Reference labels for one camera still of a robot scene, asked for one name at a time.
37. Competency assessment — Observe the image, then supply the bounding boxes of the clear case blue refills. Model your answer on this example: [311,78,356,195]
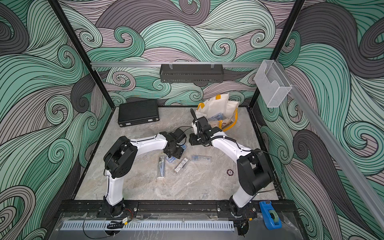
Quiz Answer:
[174,158,189,174]

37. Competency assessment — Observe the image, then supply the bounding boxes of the white canvas bag yellow handles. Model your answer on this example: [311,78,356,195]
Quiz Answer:
[195,94,240,132]

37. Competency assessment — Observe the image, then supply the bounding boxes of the blue compass set package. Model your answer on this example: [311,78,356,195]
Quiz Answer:
[166,145,187,164]

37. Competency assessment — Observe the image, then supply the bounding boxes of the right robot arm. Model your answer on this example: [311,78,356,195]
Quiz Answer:
[189,115,274,217]

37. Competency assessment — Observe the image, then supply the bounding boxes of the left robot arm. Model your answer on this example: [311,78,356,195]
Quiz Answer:
[104,128,187,217]

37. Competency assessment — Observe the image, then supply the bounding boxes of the clear flat compass case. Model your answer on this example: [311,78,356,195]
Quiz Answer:
[191,155,212,163]

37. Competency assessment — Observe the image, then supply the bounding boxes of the black briefcase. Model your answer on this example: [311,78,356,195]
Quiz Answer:
[118,100,160,127]

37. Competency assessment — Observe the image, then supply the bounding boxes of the blue tape dispenser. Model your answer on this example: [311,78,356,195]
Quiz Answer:
[259,201,283,230]

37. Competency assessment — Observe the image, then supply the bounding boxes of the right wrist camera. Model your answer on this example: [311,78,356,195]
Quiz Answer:
[190,108,200,135]

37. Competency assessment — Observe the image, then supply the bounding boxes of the black wall shelf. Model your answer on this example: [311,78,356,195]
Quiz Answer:
[160,64,224,84]

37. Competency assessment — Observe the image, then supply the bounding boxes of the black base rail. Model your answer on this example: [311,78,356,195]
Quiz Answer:
[56,199,298,217]

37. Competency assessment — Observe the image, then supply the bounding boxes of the clear wall bin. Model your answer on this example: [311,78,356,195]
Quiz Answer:
[254,60,292,108]

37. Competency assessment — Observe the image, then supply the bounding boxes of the white slotted cable duct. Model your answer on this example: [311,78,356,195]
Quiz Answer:
[60,221,235,232]

